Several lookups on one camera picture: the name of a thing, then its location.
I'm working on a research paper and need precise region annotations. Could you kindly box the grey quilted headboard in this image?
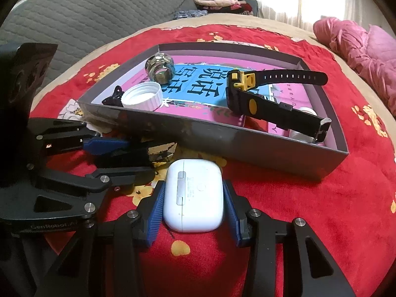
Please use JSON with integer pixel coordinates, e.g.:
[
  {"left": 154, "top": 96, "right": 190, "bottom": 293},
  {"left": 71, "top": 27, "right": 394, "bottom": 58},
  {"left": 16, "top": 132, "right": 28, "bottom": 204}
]
[{"left": 0, "top": 0, "right": 198, "bottom": 81}]

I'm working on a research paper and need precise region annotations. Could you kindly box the pink book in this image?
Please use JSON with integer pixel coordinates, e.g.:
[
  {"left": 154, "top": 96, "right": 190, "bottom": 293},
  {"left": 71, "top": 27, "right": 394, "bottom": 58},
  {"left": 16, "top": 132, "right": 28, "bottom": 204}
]
[{"left": 93, "top": 54, "right": 324, "bottom": 137}]

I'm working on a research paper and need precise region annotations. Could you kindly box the black hair clip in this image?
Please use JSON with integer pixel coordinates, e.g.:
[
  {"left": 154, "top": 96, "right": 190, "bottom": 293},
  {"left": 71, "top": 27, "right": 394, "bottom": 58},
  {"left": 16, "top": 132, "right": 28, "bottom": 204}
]
[{"left": 101, "top": 85, "right": 125, "bottom": 107}]

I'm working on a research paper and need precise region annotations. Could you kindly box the red floral blanket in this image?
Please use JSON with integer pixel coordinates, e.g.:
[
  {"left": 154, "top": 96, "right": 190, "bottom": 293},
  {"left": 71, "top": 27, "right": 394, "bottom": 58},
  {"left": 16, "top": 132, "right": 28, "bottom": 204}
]
[{"left": 29, "top": 25, "right": 396, "bottom": 297}]

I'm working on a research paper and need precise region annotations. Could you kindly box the pink quilt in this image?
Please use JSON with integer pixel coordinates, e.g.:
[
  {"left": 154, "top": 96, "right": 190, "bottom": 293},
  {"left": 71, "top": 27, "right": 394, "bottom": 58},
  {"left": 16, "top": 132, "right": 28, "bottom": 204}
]
[{"left": 312, "top": 18, "right": 396, "bottom": 116}]

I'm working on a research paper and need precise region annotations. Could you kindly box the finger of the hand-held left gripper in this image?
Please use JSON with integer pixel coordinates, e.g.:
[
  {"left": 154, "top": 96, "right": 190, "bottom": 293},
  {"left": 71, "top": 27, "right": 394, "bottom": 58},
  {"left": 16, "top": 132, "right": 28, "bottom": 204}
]
[
  {"left": 0, "top": 165, "right": 155, "bottom": 221},
  {"left": 29, "top": 118, "right": 133, "bottom": 158}
]

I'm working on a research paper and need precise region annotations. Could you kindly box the blue patterned cloth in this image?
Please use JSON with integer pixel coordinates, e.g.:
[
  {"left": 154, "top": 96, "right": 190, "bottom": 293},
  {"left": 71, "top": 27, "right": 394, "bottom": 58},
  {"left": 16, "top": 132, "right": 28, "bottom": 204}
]
[{"left": 173, "top": 9, "right": 208, "bottom": 21}]

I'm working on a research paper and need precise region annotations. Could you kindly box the small white bottle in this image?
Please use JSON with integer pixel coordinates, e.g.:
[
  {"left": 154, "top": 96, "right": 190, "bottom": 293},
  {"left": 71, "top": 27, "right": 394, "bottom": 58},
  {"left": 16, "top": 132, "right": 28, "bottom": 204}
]
[{"left": 289, "top": 107, "right": 316, "bottom": 140}]

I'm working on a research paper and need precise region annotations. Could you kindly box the white earbuds case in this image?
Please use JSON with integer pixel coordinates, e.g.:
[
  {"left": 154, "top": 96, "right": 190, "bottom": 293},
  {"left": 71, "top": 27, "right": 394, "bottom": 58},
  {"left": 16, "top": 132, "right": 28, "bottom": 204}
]
[{"left": 163, "top": 158, "right": 224, "bottom": 232}]

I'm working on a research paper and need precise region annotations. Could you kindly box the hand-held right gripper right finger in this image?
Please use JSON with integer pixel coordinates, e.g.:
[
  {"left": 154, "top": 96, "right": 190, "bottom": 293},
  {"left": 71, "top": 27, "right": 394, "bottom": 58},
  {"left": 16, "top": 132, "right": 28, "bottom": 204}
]
[{"left": 223, "top": 179, "right": 356, "bottom": 297}]

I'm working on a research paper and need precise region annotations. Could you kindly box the black yellow wristwatch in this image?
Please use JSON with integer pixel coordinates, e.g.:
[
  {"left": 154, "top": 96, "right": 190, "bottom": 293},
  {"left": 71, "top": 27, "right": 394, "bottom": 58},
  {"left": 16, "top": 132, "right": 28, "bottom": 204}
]
[{"left": 225, "top": 70, "right": 332, "bottom": 144}]

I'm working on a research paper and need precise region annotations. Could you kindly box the white bottle cap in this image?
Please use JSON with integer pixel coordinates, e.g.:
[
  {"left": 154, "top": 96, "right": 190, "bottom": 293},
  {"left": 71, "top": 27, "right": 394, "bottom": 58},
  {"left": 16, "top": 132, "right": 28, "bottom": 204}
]
[{"left": 121, "top": 82, "right": 163, "bottom": 111}]

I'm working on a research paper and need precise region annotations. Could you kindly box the grey cardboard box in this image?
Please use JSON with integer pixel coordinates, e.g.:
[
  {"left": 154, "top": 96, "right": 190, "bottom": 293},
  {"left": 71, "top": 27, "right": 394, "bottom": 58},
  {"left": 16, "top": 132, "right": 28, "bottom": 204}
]
[{"left": 77, "top": 44, "right": 350, "bottom": 181}]

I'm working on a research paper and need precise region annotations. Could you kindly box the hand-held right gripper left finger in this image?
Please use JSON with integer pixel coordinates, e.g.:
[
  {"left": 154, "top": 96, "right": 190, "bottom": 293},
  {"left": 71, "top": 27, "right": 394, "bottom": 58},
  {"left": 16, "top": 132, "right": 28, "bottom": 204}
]
[{"left": 34, "top": 180, "right": 166, "bottom": 297}]

